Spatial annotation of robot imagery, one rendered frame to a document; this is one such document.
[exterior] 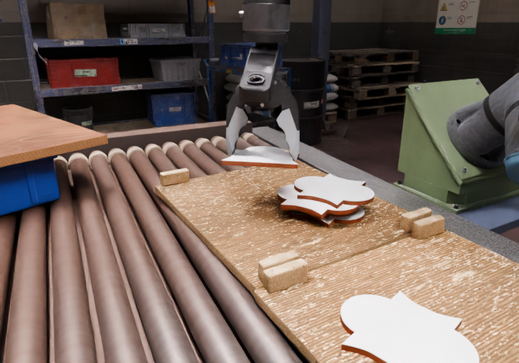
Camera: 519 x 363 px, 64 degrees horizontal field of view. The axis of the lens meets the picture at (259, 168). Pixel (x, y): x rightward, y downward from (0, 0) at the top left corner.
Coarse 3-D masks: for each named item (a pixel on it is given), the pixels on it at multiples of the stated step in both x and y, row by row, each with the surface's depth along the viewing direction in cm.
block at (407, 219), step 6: (420, 210) 68; (426, 210) 68; (402, 216) 67; (408, 216) 66; (414, 216) 66; (420, 216) 67; (426, 216) 68; (402, 222) 67; (408, 222) 66; (402, 228) 67; (408, 228) 66
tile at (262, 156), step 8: (240, 152) 73; (248, 152) 73; (256, 152) 73; (264, 152) 74; (272, 152) 74; (280, 152) 74; (288, 152) 74; (224, 160) 68; (232, 160) 68; (240, 160) 68; (248, 160) 68; (256, 160) 69; (264, 160) 69; (272, 160) 69; (280, 160) 69; (288, 160) 69; (296, 168) 67
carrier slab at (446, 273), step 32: (352, 256) 60; (384, 256) 60; (416, 256) 60; (448, 256) 60; (480, 256) 60; (288, 288) 53; (320, 288) 53; (352, 288) 53; (384, 288) 53; (416, 288) 53; (448, 288) 53; (480, 288) 53; (512, 288) 53; (288, 320) 47; (320, 320) 47; (480, 320) 47; (512, 320) 47; (320, 352) 42; (352, 352) 42; (480, 352) 42; (512, 352) 42
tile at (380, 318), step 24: (360, 312) 47; (384, 312) 47; (408, 312) 47; (432, 312) 47; (360, 336) 43; (384, 336) 43; (408, 336) 43; (432, 336) 43; (456, 336) 43; (384, 360) 40; (408, 360) 40; (432, 360) 40; (456, 360) 40
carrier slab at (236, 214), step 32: (160, 192) 83; (192, 192) 82; (224, 192) 82; (256, 192) 82; (192, 224) 70; (224, 224) 69; (256, 224) 69; (288, 224) 69; (320, 224) 69; (352, 224) 69; (384, 224) 69; (224, 256) 60; (256, 256) 60; (320, 256) 60; (256, 288) 53
